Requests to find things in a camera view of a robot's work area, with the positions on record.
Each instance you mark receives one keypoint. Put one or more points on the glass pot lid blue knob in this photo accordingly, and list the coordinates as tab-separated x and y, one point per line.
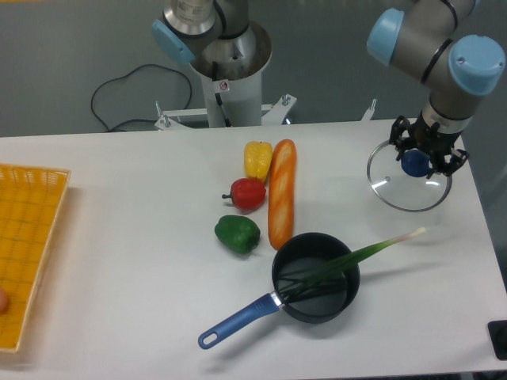
406	182

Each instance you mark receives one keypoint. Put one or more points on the green onion stalk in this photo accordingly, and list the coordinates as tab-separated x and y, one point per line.
322	279

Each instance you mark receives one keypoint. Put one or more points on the black saucepan blue handle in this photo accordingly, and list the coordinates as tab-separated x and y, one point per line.
303	251

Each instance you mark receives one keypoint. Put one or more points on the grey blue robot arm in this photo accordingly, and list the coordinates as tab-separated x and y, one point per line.
459	73

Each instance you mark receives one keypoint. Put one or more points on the green bell pepper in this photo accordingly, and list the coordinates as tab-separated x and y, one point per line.
238	233

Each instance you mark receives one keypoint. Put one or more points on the orange baguette loaf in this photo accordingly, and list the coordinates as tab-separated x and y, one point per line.
282	193

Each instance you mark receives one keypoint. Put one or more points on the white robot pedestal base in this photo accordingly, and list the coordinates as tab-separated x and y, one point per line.
230	71

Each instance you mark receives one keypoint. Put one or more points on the black device at table edge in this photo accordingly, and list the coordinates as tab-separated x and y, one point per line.
498	336

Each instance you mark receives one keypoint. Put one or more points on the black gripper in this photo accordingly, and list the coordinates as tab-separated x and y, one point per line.
429	139

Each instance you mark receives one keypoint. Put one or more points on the red bell pepper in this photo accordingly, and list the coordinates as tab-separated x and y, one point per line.
246	194

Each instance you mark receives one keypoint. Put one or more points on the yellow bell pepper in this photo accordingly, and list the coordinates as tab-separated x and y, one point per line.
257	160

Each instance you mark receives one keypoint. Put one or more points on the yellow woven basket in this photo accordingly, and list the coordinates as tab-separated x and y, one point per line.
31	198

